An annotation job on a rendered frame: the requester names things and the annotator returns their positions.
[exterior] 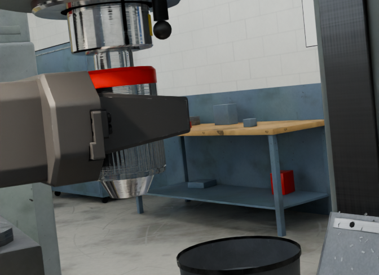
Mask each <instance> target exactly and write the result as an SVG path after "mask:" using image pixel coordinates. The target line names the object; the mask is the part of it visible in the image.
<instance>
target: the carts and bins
mask: <svg viewBox="0 0 379 275"><path fill-rule="evenodd" d="M301 254H302V253H301V246H300V244H298V243H297V242H295V241H293V240H291V239H287V238H282V237H273V236H262V235H254V236H241V237H229V238H221V239H215V240H212V241H207V242H203V243H199V244H196V245H193V246H190V247H188V248H186V249H184V250H182V251H181V252H180V253H179V254H178V255H177V257H176V259H177V265H178V267H179V269H180V275H300V256H301Z"/></svg>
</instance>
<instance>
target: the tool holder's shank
mask: <svg viewBox="0 0 379 275"><path fill-rule="evenodd" d="M139 50H140V48H139V47H127V48H118V49H106V50H98V51H91V52H88V53H85V55H86V56H93V57H94V67H95V71H96V70H101V69H111V68H122V67H135V65H134V56H133V52H135V51H139Z"/></svg>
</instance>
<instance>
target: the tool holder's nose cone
mask: <svg viewBox="0 0 379 275"><path fill-rule="evenodd" d="M153 177H154V175H152V176H147V177H141V178H133V179H128V180H118V181H100V183H101V184H102V185H103V187H104V188H105V190H106V192H107V193H108V195H109V196H110V197H111V198H131V197H138V196H141V195H144V194H147V193H148V190H149V187H150V185H151V182H152V180H153Z"/></svg>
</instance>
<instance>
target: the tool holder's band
mask: <svg viewBox="0 0 379 275"><path fill-rule="evenodd" d="M88 73H89V75H90V78H91V80H92V82H93V84H94V86H95V88H96V89H99V88H109V87H115V86H126V85H137V84H150V83H157V76H156V69H155V68H153V67H152V66H136V67H122V68H111V69H101V70H96V71H88Z"/></svg>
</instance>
